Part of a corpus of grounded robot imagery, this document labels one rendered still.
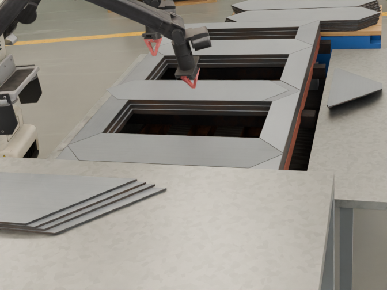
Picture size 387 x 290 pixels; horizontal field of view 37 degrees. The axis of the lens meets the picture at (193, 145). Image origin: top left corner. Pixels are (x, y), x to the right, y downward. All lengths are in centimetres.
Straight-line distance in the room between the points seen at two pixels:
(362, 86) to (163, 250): 141
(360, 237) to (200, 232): 170
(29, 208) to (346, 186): 97
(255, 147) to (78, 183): 65
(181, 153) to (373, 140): 68
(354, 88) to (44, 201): 140
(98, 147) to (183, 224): 80
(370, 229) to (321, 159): 97
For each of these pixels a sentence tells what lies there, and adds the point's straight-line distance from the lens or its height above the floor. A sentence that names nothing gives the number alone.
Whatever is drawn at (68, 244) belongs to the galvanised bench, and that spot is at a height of 105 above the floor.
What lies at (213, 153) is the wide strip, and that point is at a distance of 183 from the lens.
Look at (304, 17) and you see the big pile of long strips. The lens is 302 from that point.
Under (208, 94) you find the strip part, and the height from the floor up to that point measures 87.
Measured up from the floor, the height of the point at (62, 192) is 107.
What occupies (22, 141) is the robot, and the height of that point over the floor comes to 79.
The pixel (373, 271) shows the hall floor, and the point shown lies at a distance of 268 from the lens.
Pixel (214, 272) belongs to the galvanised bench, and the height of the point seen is 105.
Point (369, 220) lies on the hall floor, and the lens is 296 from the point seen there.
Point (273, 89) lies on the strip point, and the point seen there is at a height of 87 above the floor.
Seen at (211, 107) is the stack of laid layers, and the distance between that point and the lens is 218.
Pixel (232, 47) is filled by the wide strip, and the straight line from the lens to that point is 265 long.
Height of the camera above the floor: 181
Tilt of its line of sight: 30 degrees down
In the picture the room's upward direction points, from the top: 8 degrees counter-clockwise
